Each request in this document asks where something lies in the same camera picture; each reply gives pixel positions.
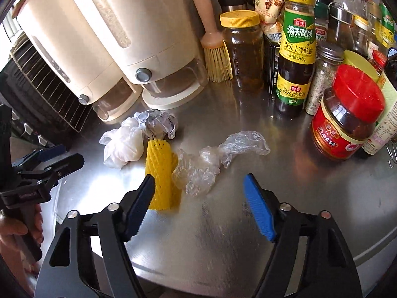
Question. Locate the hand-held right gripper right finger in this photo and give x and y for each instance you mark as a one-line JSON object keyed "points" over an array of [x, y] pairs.
{"points": [[259, 208]]}

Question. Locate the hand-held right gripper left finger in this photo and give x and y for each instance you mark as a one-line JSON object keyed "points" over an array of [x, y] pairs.
{"points": [[139, 211]]}

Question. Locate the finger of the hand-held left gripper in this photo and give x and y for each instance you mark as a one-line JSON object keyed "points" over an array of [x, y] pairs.
{"points": [[62, 164], [51, 153]]}

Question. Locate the yellow foam fruit net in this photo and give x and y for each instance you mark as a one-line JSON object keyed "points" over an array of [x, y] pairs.
{"points": [[159, 167]]}

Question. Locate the white plastic bag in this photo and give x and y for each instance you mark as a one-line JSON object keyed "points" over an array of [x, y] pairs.
{"points": [[121, 146]]}

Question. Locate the clear plastic film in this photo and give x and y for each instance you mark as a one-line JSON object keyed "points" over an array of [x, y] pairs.
{"points": [[211, 161]]}

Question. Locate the grey foil wrapper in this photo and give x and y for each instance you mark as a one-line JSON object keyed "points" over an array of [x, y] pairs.
{"points": [[156, 122]]}

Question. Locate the person's left hand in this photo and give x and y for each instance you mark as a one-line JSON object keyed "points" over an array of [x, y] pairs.
{"points": [[37, 223]]}

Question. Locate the black toaster oven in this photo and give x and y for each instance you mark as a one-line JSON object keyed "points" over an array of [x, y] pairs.
{"points": [[31, 99]]}

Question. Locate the white rice dispenser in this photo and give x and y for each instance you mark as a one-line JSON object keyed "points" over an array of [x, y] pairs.
{"points": [[149, 21], [62, 37]]}

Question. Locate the red lid chili jar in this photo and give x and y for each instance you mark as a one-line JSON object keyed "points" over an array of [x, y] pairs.
{"points": [[344, 124]]}

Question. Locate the steel lid spice shaker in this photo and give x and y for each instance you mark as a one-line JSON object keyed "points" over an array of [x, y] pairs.
{"points": [[324, 77]]}

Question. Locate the dark soy bottle white label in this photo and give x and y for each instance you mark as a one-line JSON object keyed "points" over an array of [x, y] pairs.
{"points": [[384, 115]]}

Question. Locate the yellow lid honey jar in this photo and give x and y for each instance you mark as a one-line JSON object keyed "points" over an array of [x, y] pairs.
{"points": [[242, 49]]}

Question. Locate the green yellow label sauce bottle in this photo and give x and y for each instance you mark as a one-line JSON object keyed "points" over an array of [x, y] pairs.
{"points": [[296, 52]]}

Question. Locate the yellow lid container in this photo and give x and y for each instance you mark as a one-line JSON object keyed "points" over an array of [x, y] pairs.
{"points": [[359, 60]]}

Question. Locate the printed snack pouch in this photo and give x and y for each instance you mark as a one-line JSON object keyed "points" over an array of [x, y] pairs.
{"points": [[269, 0]]}

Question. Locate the cluster of condiment bottles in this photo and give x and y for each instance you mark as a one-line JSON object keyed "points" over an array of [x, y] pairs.
{"points": [[356, 15]]}

